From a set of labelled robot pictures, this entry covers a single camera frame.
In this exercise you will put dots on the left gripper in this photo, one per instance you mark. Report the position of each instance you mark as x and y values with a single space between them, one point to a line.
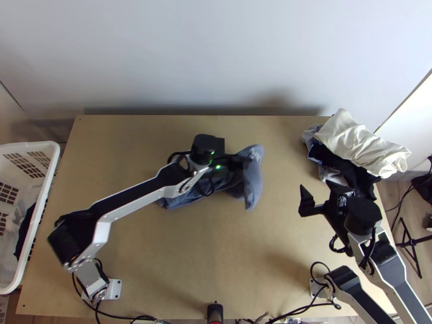
236 162

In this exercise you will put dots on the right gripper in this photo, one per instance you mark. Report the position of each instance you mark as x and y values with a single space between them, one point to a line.
332 206

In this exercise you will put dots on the blue t-shirt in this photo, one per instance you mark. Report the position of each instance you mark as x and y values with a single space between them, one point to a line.
254 175

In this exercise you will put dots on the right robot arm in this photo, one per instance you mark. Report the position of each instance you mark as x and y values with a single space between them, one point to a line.
384 260

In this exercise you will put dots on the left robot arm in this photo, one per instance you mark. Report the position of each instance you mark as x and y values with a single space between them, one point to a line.
135 199

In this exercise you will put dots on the pile of crumpled clothes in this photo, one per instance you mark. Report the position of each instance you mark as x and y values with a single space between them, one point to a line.
354 141

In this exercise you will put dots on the black tripod stand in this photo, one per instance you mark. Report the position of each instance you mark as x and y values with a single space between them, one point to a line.
410 241

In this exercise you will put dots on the white laundry basket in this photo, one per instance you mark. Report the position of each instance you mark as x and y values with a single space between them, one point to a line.
33 148

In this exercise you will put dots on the heap of clothes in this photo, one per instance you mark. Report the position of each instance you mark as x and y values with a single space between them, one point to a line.
10 221

